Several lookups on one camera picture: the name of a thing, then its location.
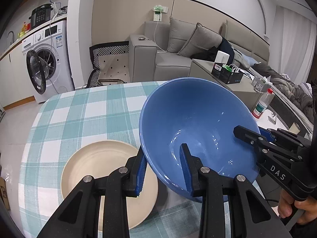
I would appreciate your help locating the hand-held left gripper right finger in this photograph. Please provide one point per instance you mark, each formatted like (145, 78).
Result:
(184, 168)

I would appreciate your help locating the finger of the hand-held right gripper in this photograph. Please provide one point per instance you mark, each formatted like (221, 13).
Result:
(289, 138)
(247, 136)

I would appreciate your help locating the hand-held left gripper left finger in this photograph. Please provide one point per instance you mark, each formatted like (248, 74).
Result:
(140, 176)

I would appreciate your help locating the cream round plate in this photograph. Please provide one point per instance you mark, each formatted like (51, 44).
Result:
(99, 161)

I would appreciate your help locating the blue bowl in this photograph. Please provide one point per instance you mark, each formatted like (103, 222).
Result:
(198, 114)

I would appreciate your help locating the person's right hand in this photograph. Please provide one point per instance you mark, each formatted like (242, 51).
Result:
(286, 205)

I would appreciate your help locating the small beige cup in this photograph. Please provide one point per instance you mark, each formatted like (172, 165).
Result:
(294, 127)

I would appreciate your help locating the clear bottle red cap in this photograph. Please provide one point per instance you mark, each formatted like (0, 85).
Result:
(262, 104)

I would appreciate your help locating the grey blanket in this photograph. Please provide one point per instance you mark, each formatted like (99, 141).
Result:
(289, 91)

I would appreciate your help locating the white green small carton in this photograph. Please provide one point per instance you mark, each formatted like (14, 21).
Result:
(261, 84)

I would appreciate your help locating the black box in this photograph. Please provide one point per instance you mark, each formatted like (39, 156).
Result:
(226, 78)

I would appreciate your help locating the grey coffee table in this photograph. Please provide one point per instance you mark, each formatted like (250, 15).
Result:
(203, 72)

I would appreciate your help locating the white box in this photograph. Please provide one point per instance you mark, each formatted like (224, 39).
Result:
(223, 58)

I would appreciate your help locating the teal checked tablecloth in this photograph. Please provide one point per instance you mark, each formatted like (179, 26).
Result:
(86, 111)

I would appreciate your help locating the black clothing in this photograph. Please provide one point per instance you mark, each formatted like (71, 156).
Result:
(210, 53)

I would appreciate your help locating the grey sofa cushion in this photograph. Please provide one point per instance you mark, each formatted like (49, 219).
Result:
(179, 34)
(200, 41)

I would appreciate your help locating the grey sofa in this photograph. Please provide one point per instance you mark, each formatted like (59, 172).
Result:
(141, 62)

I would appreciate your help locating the brown cardboard box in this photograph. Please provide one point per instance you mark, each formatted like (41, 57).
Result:
(3, 193)

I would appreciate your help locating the white washing machine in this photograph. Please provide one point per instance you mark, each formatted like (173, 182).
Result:
(59, 62)

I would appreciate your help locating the yellow and red toy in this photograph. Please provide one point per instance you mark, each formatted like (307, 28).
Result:
(23, 29)

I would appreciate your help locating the black pressure cooker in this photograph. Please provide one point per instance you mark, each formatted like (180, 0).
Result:
(40, 16)

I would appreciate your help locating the metal kitchen faucet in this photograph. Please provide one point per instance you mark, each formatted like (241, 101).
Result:
(11, 33)

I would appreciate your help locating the white wall socket panel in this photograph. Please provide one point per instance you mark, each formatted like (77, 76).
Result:
(158, 13)

